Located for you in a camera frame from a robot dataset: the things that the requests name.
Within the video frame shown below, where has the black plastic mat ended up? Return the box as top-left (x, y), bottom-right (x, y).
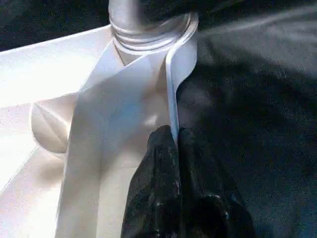
top-left (0, 0), bottom-right (317, 238)

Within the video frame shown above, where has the white plastic table leg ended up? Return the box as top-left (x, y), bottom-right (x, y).
top-left (108, 0), bottom-right (200, 54)

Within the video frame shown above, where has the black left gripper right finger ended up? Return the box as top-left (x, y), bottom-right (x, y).
top-left (178, 126), bottom-right (256, 238)

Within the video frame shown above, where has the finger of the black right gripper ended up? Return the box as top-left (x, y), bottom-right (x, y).
top-left (137, 0), bottom-right (231, 18)

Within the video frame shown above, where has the white plastic table top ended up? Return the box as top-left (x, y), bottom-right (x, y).
top-left (0, 24), bottom-right (199, 238)

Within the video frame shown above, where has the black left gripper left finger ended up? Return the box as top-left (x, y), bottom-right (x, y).
top-left (120, 124), bottom-right (181, 238)

